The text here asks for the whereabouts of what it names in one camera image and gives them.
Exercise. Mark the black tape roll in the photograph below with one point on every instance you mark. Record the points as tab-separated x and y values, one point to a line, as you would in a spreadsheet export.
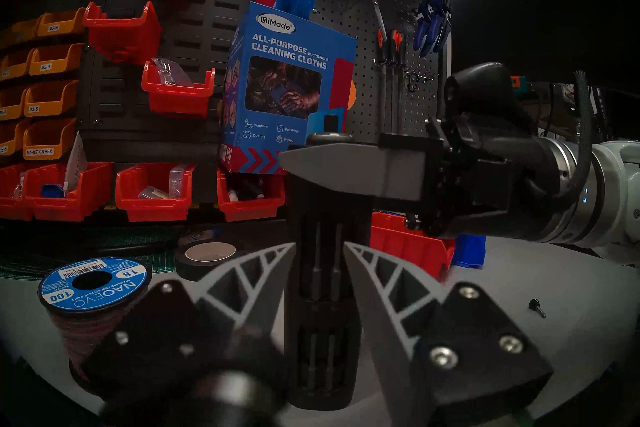
190	271

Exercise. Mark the yellow parts bin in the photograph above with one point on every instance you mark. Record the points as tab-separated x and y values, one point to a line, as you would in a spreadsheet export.
15	67
60	26
11	106
50	101
55	62
10	138
22	33
47	141

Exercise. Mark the blue cleaning cloths box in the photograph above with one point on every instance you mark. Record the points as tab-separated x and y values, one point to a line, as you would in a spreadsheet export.
280	41

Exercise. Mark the green cutting mat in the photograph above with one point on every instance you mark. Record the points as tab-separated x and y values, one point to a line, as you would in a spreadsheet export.
125	241

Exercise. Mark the clear plastic bag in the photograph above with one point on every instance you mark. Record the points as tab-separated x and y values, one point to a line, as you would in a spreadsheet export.
170	71
177	181

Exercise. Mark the small blue item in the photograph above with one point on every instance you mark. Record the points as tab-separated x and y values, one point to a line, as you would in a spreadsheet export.
52	191

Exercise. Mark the white paper packet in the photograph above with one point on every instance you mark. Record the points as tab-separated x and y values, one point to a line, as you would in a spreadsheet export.
76	166

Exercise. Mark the black monitor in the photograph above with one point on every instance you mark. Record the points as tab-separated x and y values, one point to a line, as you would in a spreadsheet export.
525	6

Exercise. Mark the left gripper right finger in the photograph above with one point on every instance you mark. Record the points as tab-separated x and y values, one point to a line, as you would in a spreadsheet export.
475	346

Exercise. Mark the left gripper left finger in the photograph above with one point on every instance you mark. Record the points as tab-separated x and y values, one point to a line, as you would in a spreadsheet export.
160	321

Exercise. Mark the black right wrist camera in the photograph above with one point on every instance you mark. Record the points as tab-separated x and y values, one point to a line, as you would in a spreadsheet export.
487	91

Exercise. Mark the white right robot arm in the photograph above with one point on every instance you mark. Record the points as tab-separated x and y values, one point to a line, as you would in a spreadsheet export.
615	191

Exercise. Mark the dark grey pegboard wall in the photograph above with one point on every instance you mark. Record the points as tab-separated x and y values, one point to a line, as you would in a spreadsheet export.
200	31

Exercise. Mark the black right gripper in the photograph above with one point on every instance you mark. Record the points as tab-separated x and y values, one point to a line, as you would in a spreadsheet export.
490	191

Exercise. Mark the black carabiner hook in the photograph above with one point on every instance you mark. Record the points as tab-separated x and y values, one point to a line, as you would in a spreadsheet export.
409	83

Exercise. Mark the small blue parts bin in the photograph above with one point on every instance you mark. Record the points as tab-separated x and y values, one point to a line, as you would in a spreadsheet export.
470	251

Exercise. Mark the black screwdriver bit case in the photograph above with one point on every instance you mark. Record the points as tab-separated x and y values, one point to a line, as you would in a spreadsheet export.
320	371

